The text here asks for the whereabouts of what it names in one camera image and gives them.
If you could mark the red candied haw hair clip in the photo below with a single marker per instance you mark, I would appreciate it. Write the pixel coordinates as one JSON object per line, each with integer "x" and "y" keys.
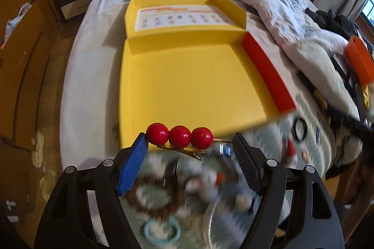
{"x": 179, "y": 136}

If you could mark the yellow cardboard box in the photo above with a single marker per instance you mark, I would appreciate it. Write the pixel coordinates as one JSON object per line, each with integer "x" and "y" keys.
{"x": 190, "y": 76}

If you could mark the red white charm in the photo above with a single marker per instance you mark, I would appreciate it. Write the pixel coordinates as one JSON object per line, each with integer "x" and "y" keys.
{"x": 290, "y": 149}

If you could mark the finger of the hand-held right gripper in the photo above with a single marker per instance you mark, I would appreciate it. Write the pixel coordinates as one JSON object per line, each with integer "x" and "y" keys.
{"x": 344, "y": 69}
{"x": 350, "y": 121}

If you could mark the plastic bag in drawer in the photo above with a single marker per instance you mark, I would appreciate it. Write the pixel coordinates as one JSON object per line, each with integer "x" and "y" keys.
{"x": 14, "y": 23}

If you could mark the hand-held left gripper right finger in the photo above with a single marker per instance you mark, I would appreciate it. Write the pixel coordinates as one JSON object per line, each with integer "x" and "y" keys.
{"x": 247, "y": 167}

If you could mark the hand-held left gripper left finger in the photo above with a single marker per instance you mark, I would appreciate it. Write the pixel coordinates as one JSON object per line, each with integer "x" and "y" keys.
{"x": 133, "y": 167}

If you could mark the white green patterned bedsheet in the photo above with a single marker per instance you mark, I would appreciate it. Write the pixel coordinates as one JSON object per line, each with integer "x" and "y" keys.
{"x": 90, "y": 61}

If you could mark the orange box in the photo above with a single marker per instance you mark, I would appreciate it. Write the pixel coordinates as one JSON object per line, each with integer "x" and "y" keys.
{"x": 361, "y": 58}

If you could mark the black cloth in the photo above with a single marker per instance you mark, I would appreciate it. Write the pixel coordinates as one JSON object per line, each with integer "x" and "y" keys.
{"x": 333, "y": 22}

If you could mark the wooden wardrobe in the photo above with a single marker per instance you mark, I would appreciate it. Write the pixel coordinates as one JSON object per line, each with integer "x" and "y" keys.
{"x": 23, "y": 76}

